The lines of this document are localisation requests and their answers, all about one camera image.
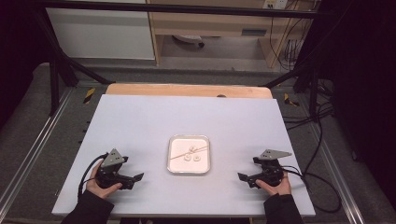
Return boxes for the black floor cables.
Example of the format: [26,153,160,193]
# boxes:
[281,78,336,132]

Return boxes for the white table cover board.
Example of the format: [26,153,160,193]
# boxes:
[51,94,317,217]

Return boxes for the light wooden desk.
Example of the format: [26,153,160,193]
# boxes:
[146,0,319,69]

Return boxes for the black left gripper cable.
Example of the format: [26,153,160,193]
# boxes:
[77,152,109,200]

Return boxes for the aluminium floor rail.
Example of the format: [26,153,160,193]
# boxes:
[0,88,75,213]
[310,122,366,224]

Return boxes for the person's right hand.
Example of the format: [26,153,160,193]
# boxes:
[255,170,292,197]

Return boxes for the thin beige string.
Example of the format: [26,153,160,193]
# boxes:
[169,145,209,161]

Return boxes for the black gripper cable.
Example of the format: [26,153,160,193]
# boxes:
[77,152,109,200]
[280,165,343,215]

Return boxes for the person's left hand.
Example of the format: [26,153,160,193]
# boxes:
[86,161,123,200]

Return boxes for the hanging black cables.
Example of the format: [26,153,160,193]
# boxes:
[268,8,314,72]

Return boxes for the white cabinet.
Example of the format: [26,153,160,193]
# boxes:
[46,0,156,61]

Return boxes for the white chair base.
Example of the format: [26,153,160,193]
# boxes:
[172,34,206,49]

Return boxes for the white power outlet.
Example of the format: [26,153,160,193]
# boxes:
[262,0,290,10]

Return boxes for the wooden table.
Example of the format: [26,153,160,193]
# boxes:
[105,82,274,100]

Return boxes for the black metal crossbar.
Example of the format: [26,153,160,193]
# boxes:
[38,0,319,21]

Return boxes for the yellow black tape marker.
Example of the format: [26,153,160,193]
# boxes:
[283,92,301,107]
[82,87,96,105]

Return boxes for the black metal stand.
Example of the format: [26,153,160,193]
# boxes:
[33,8,117,117]
[262,46,322,123]

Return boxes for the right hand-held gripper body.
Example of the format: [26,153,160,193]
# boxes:
[252,148,293,188]

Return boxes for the metal tray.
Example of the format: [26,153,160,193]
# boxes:
[166,133,212,175]

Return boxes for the dark curtain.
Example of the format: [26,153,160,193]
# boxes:
[0,0,52,129]
[317,0,396,209]

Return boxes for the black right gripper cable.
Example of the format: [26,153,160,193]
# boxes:
[280,165,343,215]

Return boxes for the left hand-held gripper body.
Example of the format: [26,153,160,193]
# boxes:
[94,148,136,189]

